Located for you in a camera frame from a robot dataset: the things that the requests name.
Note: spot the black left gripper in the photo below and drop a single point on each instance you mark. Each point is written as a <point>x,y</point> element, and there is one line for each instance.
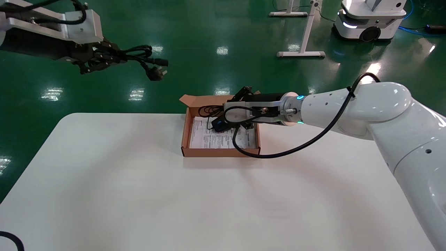
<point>45,47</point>

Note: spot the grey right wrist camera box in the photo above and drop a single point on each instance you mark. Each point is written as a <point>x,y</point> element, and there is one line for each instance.
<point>268,104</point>

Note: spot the white T-shaped table leg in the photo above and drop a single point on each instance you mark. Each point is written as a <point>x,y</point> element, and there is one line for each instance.
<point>289,13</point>
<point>306,35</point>

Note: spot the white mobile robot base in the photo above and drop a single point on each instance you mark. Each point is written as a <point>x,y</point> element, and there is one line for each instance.
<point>369,21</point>

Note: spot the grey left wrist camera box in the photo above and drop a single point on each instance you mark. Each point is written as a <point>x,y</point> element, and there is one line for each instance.
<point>80,28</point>

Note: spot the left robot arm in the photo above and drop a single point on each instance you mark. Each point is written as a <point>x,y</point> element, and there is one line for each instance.
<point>14,8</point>

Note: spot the brown cardboard box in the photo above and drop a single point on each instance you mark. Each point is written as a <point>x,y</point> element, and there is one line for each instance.
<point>216,152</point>

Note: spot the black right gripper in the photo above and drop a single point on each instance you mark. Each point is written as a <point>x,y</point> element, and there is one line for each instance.
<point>271,97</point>

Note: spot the black power adapter brick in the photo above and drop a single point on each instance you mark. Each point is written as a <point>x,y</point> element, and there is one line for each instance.
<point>435,29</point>

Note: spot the printed white instruction sheet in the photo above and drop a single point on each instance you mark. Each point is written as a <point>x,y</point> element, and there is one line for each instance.
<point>209,137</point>

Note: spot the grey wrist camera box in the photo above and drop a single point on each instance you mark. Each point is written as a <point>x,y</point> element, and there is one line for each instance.
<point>268,104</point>
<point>80,28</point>

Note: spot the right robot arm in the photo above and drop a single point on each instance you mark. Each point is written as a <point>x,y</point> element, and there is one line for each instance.
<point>400,122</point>

